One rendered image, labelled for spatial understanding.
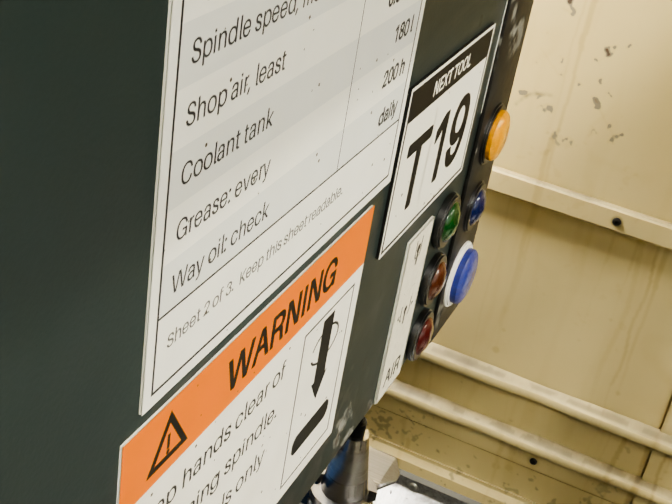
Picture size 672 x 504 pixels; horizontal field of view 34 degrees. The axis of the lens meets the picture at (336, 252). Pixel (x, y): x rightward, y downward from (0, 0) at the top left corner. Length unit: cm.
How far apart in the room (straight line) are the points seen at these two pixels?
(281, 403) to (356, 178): 8
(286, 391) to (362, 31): 12
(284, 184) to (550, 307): 110
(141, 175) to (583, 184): 110
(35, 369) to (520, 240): 116
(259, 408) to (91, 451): 10
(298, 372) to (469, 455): 119
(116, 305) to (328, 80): 10
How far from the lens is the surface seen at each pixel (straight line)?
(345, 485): 101
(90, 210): 21
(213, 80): 24
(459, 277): 55
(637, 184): 129
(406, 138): 39
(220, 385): 31
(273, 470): 39
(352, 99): 33
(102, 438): 26
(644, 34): 124
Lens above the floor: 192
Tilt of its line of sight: 30 degrees down
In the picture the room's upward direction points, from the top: 10 degrees clockwise
